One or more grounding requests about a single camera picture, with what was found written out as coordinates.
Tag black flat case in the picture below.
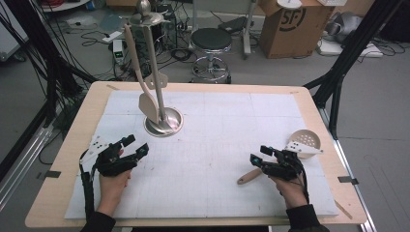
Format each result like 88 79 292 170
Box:
218 15 248 34

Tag person's left hand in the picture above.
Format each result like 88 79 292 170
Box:
97 169 132 218

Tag beige perforated skimmer spoon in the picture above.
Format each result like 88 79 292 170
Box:
236 129 322 186

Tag white cabinet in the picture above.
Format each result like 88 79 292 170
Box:
0 13 28 62

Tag white power strip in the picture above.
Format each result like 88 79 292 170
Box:
102 30 124 44

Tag round white table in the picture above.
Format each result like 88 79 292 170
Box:
42 0 91 14

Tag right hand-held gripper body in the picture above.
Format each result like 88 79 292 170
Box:
261 140 324 182

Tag right hand-held gripper black cable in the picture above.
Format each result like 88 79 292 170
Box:
294 165 311 205

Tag metal utensil stand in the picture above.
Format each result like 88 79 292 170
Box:
127 0 185 139

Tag black tripod stand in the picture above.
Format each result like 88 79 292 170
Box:
0 0 98 129
303 0 405 140

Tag black round stool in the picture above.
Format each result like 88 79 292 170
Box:
189 27 234 85

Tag brown cardboard box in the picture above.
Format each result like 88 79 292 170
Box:
257 0 337 60

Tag aluminium rail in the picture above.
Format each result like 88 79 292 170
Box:
0 125 55 212
318 107 378 232

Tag grey device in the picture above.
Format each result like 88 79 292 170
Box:
324 12 365 44

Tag grey metal post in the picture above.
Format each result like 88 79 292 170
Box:
242 0 259 60

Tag left hand-held gripper black cable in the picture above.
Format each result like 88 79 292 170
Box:
79 162 96 221

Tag black tape strip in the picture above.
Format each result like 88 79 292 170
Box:
337 175 360 186
36 170 62 181

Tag white keyboard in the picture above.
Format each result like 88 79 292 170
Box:
317 0 348 7

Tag white board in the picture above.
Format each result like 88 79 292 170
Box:
316 38 385 59

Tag hand-held gripper black cable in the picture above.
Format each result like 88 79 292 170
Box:
79 162 96 221
294 165 311 205

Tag white power adapter green light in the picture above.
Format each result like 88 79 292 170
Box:
112 39 126 66

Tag white round lid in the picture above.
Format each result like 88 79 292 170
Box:
277 0 303 10

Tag beige slotted spatula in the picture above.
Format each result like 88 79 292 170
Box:
143 72 169 91

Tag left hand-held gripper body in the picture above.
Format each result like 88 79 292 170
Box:
79 135 139 178

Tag white grid mat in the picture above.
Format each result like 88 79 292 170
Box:
64 90 340 220

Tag beige solid spatula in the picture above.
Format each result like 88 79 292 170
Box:
123 23 161 126

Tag person's right hand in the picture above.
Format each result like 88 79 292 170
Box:
270 175 309 211

